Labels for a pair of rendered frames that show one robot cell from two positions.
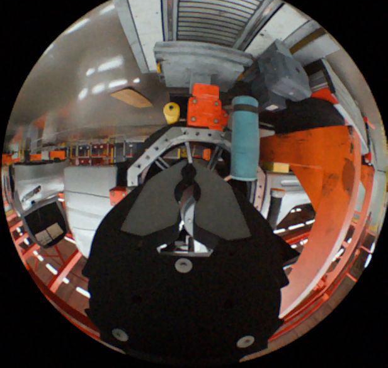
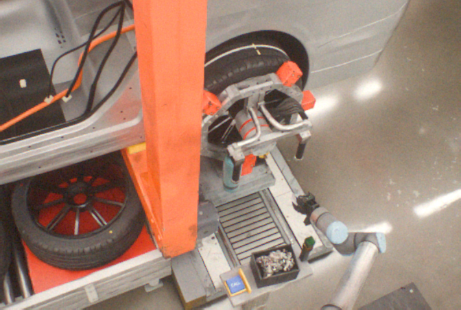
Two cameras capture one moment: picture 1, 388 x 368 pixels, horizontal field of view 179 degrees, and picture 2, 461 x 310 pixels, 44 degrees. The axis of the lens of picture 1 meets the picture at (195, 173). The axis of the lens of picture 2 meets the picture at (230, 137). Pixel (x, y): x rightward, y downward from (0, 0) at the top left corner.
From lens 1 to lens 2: 272 cm
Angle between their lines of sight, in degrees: 68
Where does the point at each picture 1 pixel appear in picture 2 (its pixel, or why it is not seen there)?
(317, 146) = not seen: hidden behind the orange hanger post
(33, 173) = not seen: outside the picture
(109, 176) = (311, 86)
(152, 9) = (292, 219)
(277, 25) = (217, 256)
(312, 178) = not seen: hidden behind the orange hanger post
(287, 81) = (216, 217)
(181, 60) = (253, 177)
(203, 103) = (246, 166)
